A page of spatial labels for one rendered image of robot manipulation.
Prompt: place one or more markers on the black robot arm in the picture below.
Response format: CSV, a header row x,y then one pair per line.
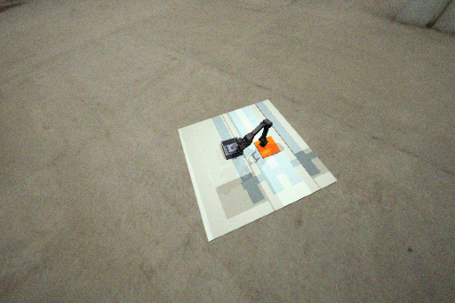
x,y
248,138

